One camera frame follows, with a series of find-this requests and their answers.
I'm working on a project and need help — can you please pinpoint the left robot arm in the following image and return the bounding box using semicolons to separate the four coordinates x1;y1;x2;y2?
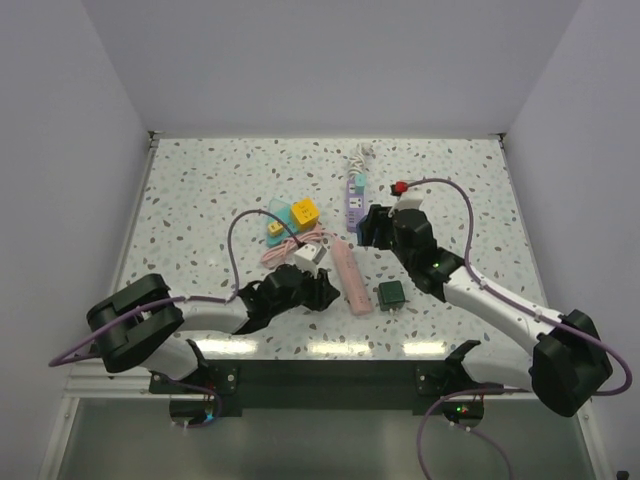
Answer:
86;264;340;392

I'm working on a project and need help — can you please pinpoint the yellow cube socket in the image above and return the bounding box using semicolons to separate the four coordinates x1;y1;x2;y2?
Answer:
291;197;320;231

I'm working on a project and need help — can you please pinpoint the striped braided cord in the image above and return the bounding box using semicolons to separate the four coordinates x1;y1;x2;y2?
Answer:
347;142;374;176

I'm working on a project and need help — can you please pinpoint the pink power strip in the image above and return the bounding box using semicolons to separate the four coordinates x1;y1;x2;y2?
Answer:
330;239;373;316

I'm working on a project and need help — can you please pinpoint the small yellow adapter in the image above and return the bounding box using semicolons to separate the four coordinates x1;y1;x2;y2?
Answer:
267;221;284;237

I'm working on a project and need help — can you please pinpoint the teal power strip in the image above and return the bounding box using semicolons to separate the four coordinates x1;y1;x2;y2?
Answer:
266;198;300;248

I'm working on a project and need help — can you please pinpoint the purple power strip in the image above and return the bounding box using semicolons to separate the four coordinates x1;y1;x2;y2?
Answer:
346;173;367;233

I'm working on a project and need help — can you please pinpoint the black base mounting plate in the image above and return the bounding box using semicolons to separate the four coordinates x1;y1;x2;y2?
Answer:
149;341;503;417

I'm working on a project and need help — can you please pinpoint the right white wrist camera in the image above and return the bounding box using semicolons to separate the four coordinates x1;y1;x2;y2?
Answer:
390;181;425;212

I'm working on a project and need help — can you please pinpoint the blue cube socket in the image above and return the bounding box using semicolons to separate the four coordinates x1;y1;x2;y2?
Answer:
357;220;370;247

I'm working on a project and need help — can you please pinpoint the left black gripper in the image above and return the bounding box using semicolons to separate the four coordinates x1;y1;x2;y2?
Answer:
270;262;340;317

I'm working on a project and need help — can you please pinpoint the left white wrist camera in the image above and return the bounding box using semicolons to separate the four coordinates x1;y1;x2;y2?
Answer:
293;243;327;275

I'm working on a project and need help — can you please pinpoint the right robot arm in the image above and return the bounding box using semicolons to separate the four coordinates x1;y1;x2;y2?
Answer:
357;204;613;417

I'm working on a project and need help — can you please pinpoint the dark green cube socket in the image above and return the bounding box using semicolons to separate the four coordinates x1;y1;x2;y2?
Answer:
377;280;406;314

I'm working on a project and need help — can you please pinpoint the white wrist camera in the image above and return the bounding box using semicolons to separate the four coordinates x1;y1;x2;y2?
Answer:
390;181;425;212
293;243;327;275

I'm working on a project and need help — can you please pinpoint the aluminium rail frame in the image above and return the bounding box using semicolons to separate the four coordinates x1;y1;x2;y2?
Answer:
37;130;164;480

